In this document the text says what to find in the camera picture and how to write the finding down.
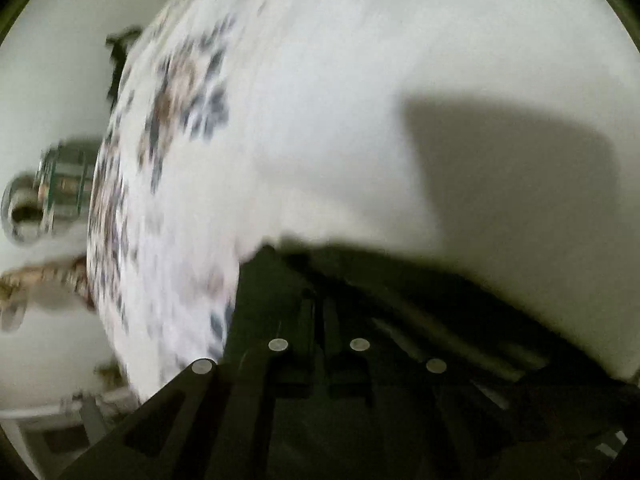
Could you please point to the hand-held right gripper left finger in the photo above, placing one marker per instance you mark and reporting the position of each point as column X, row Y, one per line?
column 295, row 377

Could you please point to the white frame furniture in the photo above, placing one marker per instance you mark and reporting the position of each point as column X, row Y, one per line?
column 92, row 417

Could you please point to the dark green jacket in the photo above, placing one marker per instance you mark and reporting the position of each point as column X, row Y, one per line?
column 120, row 60

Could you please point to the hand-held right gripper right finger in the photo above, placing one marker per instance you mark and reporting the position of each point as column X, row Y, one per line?
column 345, row 377

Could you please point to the floral printed bed sheet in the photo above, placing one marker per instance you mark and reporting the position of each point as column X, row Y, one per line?
column 350, row 110

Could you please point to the black knit cloth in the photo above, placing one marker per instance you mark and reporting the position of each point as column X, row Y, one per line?
column 410, row 290

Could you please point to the shiny metal object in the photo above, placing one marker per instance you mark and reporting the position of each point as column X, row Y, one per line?
column 65, row 185

